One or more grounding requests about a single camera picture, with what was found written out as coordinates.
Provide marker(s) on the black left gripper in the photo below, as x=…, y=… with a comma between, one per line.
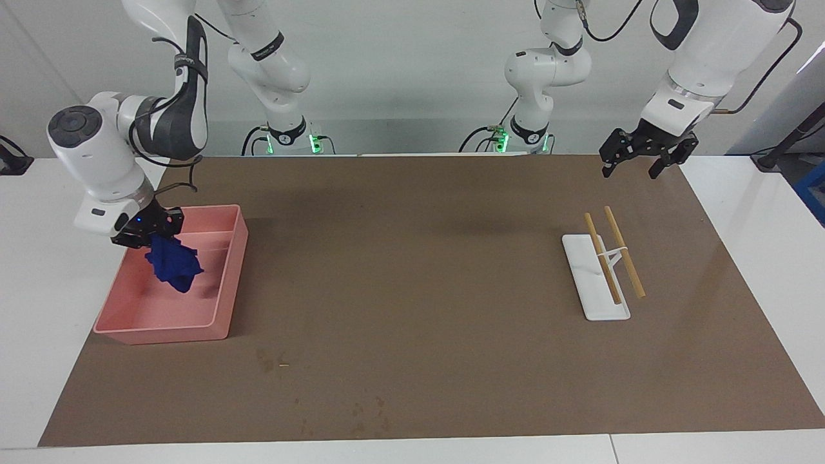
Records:
x=657, y=138

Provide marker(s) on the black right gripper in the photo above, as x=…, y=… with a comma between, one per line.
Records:
x=145, y=224

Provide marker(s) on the blue towel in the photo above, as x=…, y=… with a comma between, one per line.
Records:
x=174, y=264

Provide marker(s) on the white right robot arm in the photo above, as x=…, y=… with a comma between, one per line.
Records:
x=103, y=154

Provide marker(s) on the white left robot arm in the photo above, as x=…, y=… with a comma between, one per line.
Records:
x=548, y=71

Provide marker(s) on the white towel rack base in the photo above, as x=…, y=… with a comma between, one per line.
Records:
x=590, y=283

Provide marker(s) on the pink plastic bin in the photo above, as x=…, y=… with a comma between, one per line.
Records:
x=161, y=309

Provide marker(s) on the wooden rack rod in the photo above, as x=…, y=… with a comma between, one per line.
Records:
x=606, y=267
x=628, y=258

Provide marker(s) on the grey slanted panel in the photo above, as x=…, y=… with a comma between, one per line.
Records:
x=773, y=129

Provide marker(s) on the black stand pole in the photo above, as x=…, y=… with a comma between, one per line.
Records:
x=789, y=138

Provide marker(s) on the blue crate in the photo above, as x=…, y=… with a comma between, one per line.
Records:
x=813, y=193

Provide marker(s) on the brown table mat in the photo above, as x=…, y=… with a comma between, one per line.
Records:
x=451, y=335

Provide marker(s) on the black clamp mount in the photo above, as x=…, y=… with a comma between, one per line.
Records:
x=13, y=164

